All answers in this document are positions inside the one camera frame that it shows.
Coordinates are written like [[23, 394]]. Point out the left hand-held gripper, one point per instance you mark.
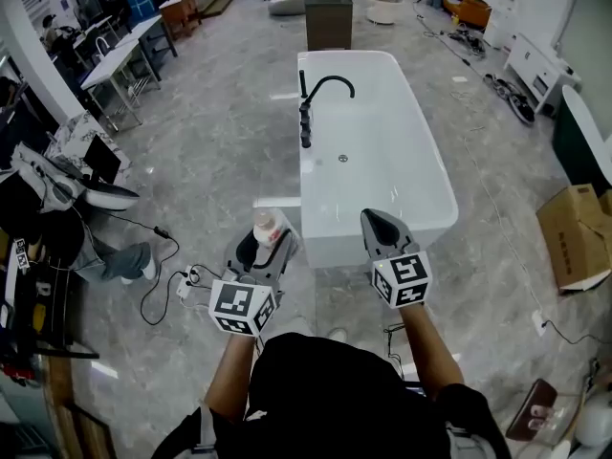
[[241, 304]]

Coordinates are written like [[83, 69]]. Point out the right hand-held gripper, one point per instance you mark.
[[401, 280]]

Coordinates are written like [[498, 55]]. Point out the white plastic bottle red label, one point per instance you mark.
[[268, 227]]

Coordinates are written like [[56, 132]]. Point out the white bathtub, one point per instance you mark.
[[378, 160]]

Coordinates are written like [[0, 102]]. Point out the person's left forearm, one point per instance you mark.
[[229, 376]]

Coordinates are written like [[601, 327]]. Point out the person's right forearm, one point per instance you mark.
[[430, 352]]

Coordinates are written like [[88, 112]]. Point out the black bathtub faucet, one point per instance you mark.
[[311, 108]]

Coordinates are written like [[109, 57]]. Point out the dark green bathtub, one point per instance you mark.
[[581, 137]]

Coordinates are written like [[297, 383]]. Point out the white power strip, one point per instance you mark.
[[186, 282]]

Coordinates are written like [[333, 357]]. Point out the person's white shoe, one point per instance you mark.
[[337, 335]]

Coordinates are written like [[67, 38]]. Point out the white oval device base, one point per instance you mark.
[[112, 198]]

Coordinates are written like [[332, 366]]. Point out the person's black shirt torso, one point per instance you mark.
[[344, 399]]

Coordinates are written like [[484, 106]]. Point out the black computer monitor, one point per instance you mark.
[[101, 158]]

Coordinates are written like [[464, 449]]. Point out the brown cardboard box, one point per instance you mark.
[[578, 242]]

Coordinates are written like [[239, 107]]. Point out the dark vanity cabinet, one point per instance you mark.
[[329, 22]]

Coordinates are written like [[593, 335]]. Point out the white cabinet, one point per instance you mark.
[[535, 67]]

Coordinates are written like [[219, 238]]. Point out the brown leather case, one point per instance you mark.
[[531, 411]]

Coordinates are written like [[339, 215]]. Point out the orange sofa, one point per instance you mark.
[[471, 10]]

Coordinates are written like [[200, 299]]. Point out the white long table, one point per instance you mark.
[[117, 60]]

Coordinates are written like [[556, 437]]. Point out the beige beanbag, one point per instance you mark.
[[287, 4]]

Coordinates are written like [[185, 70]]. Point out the brown wooden cabinet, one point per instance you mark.
[[179, 15]]

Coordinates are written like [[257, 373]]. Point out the white wall adapter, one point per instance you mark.
[[539, 323]]

